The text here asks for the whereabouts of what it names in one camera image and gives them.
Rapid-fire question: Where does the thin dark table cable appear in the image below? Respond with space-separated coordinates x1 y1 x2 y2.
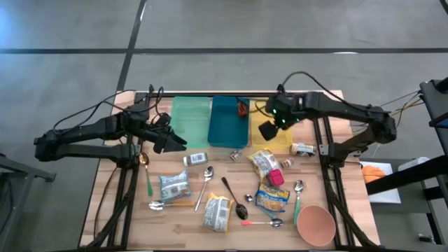
93 164 120 241

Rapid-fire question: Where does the red-lid patterned spice tin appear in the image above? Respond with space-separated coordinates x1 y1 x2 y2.
267 168 285 187

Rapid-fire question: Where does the pink bowl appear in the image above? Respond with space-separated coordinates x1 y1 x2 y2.
296 204 337 247

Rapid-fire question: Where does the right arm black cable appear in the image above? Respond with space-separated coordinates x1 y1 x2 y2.
279 71 374 113

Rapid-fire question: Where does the yellow plastic bin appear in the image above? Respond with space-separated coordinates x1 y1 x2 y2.
250 99 293 151

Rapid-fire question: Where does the silver spoon green handle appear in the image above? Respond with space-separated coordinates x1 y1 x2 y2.
293 179 305 227

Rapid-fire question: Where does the thin yellow cart cable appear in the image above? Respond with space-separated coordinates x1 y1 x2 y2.
390 99 425 117

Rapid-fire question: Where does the black aluminium table frame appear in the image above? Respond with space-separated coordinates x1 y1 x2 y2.
85 90 381 250

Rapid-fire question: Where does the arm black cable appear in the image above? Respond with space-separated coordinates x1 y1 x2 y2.
52 83 165 136
279 71 374 113

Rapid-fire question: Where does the white-lid spice jar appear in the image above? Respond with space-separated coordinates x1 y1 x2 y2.
183 152 209 167

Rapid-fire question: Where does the green plastic bin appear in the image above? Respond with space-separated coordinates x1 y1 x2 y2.
170 96 212 148

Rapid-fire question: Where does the gold spoon green handle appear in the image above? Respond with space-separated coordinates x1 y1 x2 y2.
139 152 154 197

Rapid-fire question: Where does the black equipment cart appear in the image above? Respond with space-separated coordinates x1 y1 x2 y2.
365 77 448 246

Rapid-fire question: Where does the plain silver metal spoon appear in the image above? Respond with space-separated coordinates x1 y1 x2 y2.
194 165 215 213

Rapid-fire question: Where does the black metal stand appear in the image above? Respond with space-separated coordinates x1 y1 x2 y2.
0 152 57 252

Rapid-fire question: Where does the dark orange snack packet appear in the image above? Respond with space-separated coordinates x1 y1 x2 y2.
237 99 249 118

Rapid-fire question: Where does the wide tan-lid spice can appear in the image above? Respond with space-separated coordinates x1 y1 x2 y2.
290 142 317 158

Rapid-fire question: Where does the yellow ramen noodle packet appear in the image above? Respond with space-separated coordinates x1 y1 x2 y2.
247 148 281 183
202 192 235 233

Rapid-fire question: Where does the orange object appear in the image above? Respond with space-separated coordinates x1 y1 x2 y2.
361 164 386 184

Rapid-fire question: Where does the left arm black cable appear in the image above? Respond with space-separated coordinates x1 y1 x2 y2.
52 83 165 136

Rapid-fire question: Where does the blue yellow ramen packet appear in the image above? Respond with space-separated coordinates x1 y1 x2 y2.
254 182 291 213

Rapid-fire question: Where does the white paper sheet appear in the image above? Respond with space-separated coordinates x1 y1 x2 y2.
359 160 402 204

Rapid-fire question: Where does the black metal spoon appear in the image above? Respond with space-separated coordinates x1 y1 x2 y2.
220 176 249 221

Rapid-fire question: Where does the thin black cart cable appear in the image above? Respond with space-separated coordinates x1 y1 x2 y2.
379 90 423 108

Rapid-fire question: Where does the teal plastic bin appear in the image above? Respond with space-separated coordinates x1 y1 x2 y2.
207 95 251 148

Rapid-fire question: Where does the grey ramen noodle packet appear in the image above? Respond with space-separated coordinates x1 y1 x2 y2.
157 170 193 201

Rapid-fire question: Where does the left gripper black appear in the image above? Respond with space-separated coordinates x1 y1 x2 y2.
139 127 188 155

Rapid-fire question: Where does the white container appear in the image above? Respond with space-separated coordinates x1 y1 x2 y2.
397 156 431 172

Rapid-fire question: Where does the silver spoon orange handle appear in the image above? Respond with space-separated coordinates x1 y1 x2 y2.
148 199 196 211

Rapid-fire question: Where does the silver spoon coral handle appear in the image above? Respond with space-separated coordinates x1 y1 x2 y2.
241 218 284 228

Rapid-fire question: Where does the small black device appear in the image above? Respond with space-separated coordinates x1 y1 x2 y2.
418 233 437 245

